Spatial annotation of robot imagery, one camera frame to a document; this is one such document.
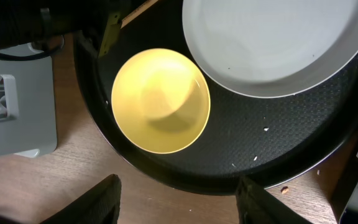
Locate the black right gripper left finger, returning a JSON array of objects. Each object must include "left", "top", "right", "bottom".
[{"left": 42, "top": 174, "right": 122, "bottom": 224}]

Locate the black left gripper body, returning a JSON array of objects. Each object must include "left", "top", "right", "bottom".
[{"left": 0, "top": 0, "right": 142, "bottom": 59}]

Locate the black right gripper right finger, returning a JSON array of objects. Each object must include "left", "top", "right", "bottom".
[{"left": 236, "top": 177, "right": 311, "bottom": 224}]

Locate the yellow bowl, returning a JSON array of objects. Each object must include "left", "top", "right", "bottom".
[{"left": 111, "top": 49, "right": 211, "bottom": 154}]

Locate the grey dishwasher rack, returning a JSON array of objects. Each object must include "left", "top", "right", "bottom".
[{"left": 0, "top": 57, "right": 57, "bottom": 158}]

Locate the round black tray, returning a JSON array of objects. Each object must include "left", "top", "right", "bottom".
[{"left": 73, "top": 1, "right": 358, "bottom": 195}]

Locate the white upper plate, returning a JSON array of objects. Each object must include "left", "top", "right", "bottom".
[{"left": 182, "top": 0, "right": 358, "bottom": 98}]

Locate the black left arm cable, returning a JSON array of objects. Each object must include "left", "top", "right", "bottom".
[{"left": 0, "top": 34, "right": 65, "bottom": 62}]

